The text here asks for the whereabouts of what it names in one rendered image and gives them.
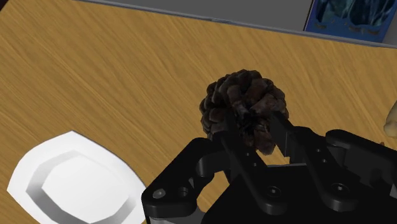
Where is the dark brown pine cone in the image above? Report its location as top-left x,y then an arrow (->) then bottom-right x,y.
198,69 -> 290,155

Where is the pale cream rounded object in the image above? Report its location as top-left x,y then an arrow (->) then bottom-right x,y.
383,101 -> 397,137

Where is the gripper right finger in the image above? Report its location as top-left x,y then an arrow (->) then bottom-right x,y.
268,111 -> 397,213

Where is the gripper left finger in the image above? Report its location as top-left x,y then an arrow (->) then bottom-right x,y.
141,112 -> 288,220

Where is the white plate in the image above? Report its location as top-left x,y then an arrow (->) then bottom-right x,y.
6,130 -> 148,224

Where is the blue framed wall picture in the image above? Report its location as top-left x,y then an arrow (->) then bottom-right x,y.
303,0 -> 395,43

